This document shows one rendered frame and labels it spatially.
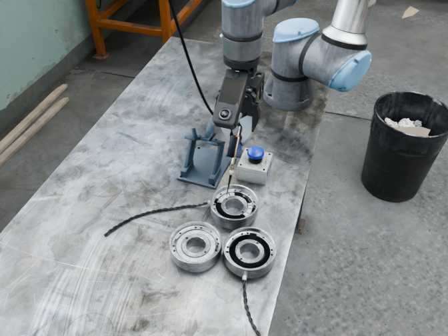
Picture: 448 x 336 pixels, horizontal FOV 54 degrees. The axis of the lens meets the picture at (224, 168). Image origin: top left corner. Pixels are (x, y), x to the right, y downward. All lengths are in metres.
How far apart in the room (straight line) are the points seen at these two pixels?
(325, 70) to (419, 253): 1.14
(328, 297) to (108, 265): 1.10
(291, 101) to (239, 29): 0.51
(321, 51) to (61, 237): 0.75
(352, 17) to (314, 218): 1.15
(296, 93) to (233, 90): 0.45
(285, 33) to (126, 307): 0.77
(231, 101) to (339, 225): 1.32
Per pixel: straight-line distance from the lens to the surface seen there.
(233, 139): 0.94
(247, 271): 0.85
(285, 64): 1.23
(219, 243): 0.90
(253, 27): 0.81
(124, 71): 3.10
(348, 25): 1.14
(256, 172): 1.03
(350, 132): 2.58
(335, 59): 1.14
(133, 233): 0.97
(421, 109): 2.23
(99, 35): 3.21
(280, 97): 1.28
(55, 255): 0.98
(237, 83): 0.85
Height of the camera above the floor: 1.55
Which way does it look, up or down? 43 degrees down
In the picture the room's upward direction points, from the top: straight up
